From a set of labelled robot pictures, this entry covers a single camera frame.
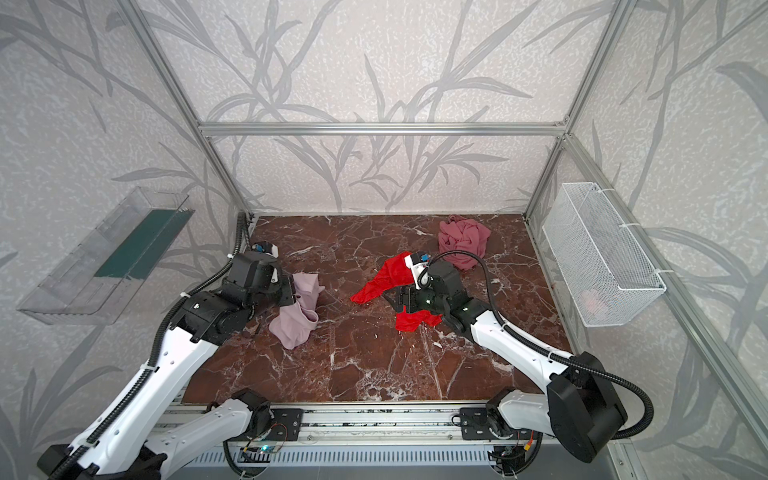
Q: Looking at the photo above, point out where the red cloth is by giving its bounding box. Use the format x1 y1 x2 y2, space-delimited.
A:
350 251 442 332

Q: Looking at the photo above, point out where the light pink cloth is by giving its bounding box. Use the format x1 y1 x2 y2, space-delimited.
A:
269 272 325 350

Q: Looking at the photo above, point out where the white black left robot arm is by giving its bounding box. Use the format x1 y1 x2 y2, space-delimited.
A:
37 242 295 479

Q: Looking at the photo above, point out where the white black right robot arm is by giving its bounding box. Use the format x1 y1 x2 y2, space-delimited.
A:
393 254 628 463

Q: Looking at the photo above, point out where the dark pink cloth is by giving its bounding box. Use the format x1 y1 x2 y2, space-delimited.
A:
438 215 491 258

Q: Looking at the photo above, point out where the clear acrylic shelf tray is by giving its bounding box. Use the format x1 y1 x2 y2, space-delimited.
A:
17 187 194 326

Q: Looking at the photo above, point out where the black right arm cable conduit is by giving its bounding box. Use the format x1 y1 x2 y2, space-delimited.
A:
416 250 655 440

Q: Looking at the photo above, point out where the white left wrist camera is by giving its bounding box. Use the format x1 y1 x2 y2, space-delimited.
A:
251 241 279 258

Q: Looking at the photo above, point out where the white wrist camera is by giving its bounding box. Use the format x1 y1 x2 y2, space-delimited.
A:
404 252 430 289
251 241 279 258

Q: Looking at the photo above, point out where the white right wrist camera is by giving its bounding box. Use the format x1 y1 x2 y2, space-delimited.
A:
404 252 430 289

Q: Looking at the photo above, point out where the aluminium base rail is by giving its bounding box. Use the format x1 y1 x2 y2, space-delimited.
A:
155 400 631 448

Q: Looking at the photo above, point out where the aluminium frame crossbar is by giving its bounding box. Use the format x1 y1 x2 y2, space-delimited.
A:
199 122 565 137

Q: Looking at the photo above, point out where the white wire mesh basket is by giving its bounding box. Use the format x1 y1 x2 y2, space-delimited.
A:
542 182 667 328

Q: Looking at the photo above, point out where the aluminium frame post left corner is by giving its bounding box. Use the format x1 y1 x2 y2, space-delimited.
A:
116 0 253 215

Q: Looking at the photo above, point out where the aluminium frame post corner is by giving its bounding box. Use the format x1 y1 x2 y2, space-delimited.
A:
116 0 253 215
523 0 637 223

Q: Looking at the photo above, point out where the aluminium frame post right corner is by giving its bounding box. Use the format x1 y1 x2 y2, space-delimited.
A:
523 0 637 223

